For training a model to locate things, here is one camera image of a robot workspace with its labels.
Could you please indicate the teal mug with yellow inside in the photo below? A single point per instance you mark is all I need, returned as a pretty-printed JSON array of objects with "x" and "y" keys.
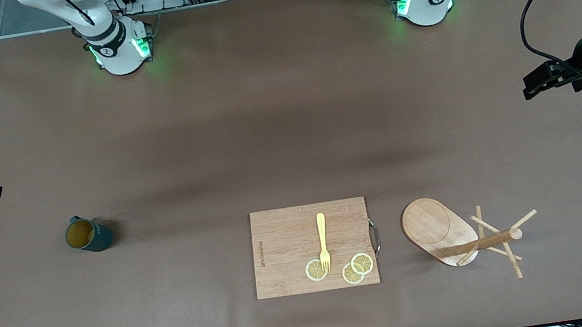
[{"x": 97, "y": 238}]

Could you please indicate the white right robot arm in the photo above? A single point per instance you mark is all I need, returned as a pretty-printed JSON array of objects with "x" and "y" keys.
[{"x": 118, "y": 51}]

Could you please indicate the wooden mug tree rack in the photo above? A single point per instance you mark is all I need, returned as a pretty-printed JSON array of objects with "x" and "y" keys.
[{"x": 432, "y": 223}]

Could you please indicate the lemon slice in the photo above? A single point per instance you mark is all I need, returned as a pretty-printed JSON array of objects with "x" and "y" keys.
[
  {"x": 350, "y": 276},
  {"x": 313, "y": 271},
  {"x": 362, "y": 263}
]

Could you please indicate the brown table cover mat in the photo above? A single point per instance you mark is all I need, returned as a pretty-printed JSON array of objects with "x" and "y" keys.
[{"x": 282, "y": 101}]

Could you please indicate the yellow plastic fork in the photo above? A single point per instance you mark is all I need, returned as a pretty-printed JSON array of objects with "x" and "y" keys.
[{"x": 322, "y": 228}]

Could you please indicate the bamboo cutting board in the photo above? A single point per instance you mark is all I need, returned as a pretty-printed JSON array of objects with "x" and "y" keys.
[{"x": 286, "y": 245}]

